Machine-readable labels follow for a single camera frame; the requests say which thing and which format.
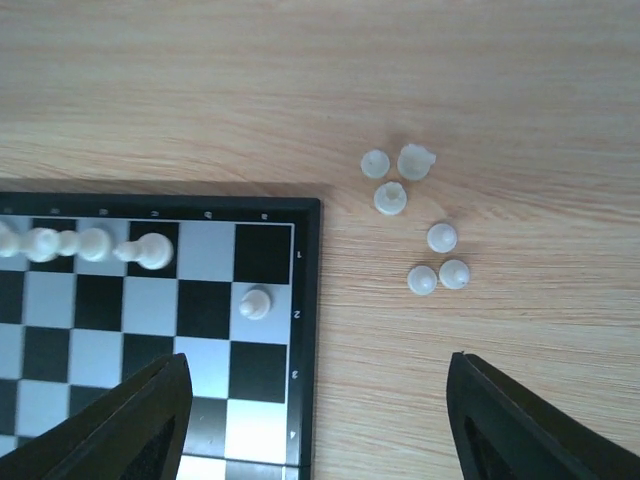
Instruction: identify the white chess bishop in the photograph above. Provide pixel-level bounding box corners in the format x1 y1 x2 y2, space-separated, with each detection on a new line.
113 232 174 270

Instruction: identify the black and silver chessboard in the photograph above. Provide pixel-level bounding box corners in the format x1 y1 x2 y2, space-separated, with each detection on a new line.
1 192 322 479

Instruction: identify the white chess pawn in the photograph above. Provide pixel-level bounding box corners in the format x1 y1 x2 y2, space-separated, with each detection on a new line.
239 285 272 321

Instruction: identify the white chess queen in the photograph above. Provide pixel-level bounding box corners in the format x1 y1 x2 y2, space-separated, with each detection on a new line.
1 222 60 263

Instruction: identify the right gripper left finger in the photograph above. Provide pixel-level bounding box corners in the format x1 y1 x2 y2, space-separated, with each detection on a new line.
1 354 193 479

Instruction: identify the white chess king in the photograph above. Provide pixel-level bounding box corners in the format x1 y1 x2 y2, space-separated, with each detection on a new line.
57 228 113 262

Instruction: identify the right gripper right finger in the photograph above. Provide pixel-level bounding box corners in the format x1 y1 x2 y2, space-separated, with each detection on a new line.
446 352 639 479

